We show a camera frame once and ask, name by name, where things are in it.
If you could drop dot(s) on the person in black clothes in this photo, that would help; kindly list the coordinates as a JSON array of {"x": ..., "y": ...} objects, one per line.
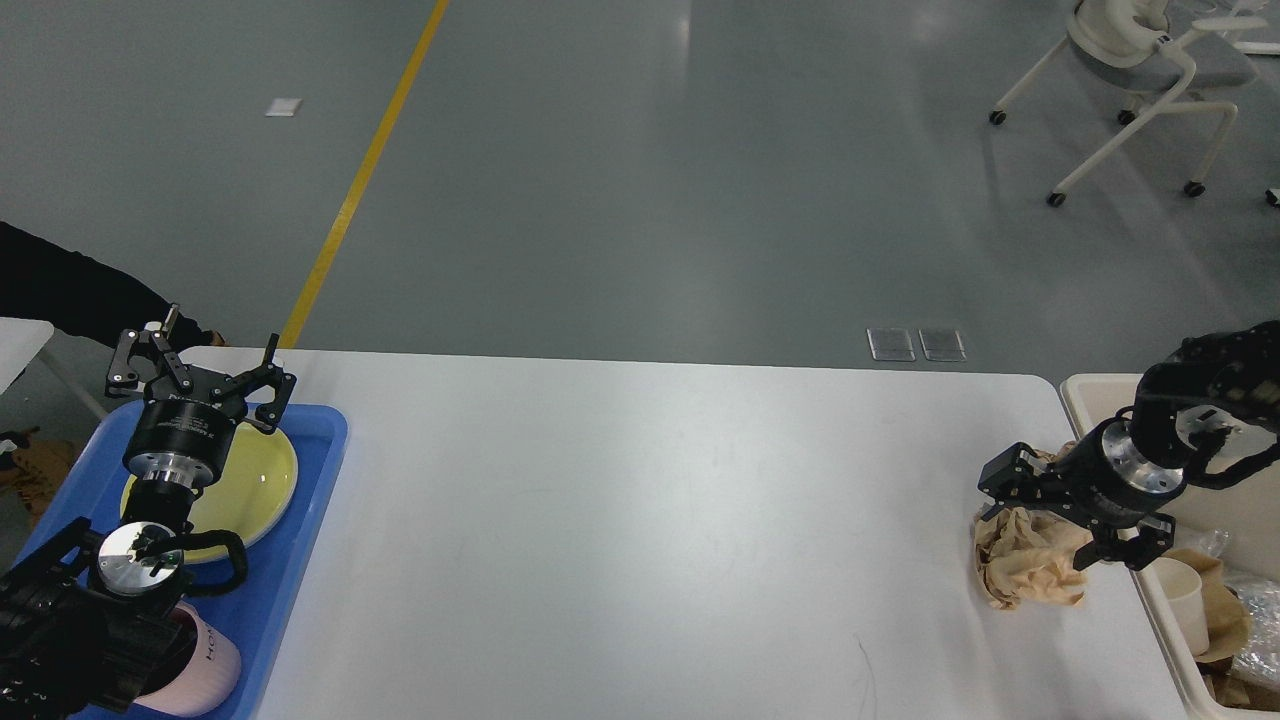
[{"x": 77, "y": 294}]

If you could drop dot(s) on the white office chair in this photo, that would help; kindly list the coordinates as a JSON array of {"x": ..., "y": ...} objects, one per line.
[{"x": 1164, "y": 61}]

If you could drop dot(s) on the beige plastic bin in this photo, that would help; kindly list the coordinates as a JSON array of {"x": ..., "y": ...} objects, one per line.
[{"x": 1249, "y": 513}]

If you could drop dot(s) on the yellow plastic plate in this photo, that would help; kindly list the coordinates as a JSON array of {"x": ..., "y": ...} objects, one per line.
[{"x": 251, "y": 496}]

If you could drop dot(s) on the white paper cup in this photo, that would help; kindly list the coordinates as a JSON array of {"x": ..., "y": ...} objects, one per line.
[{"x": 1183, "y": 590}]

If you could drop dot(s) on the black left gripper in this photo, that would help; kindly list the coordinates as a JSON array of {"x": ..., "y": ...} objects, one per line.
[{"x": 178, "y": 438}]

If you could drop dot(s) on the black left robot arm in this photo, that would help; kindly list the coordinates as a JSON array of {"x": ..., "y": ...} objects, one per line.
[{"x": 87, "y": 616}]

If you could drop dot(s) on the white paper scrap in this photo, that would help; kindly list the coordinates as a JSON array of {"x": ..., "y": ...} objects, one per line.
[{"x": 283, "y": 107}]

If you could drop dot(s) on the metal floor plate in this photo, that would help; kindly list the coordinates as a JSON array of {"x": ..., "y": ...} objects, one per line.
[
  {"x": 942, "y": 345},
  {"x": 891, "y": 345}
]

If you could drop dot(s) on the pink ribbed mug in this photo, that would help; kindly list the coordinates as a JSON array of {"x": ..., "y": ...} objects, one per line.
[{"x": 198, "y": 671}]

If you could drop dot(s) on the brown paper bag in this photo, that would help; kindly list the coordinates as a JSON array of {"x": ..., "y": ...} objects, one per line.
[{"x": 1229, "y": 624}]

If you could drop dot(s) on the right metal floor plate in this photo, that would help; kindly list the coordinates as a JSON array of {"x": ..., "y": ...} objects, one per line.
[{"x": 942, "y": 345}]

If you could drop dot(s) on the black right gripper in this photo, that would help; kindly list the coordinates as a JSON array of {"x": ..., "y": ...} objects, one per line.
[{"x": 1104, "y": 483}]

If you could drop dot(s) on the left metal floor plate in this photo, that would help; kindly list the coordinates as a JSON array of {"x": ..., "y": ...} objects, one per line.
[{"x": 891, "y": 345}]

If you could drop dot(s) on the wrapped package in bin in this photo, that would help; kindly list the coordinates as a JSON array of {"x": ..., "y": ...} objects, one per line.
[{"x": 1231, "y": 692}]

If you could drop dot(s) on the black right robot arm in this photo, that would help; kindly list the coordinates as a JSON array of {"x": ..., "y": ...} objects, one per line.
[{"x": 1233, "y": 373}]

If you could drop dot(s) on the blue plastic tray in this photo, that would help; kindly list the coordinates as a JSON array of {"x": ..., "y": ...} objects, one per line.
[{"x": 255, "y": 616}]

